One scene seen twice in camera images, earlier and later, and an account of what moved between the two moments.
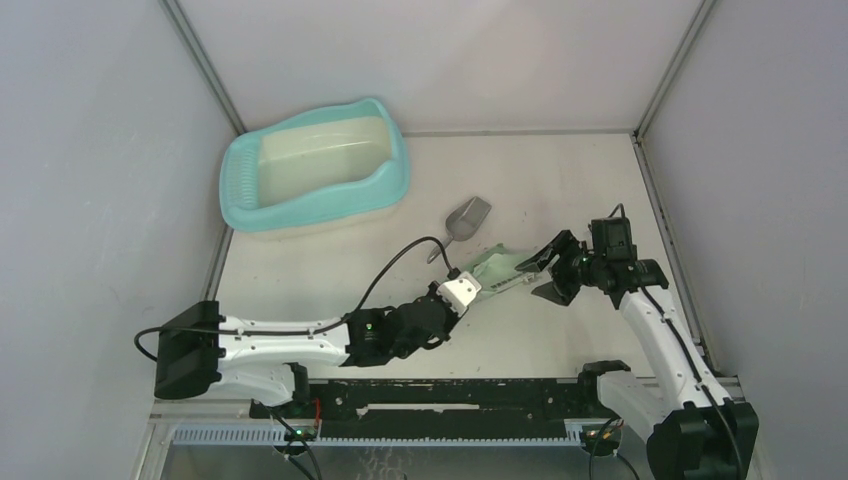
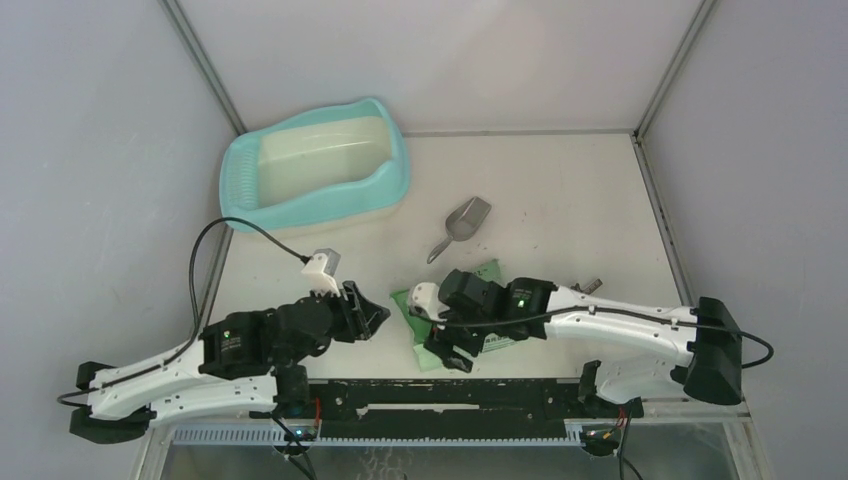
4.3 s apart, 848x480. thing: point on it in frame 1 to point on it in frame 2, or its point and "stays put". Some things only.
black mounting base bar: [435, 409] stays put
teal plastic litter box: [333, 169] stays put
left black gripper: [451, 317] to [362, 318]
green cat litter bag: [497, 270] to [425, 327]
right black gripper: [541, 258] to [450, 359]
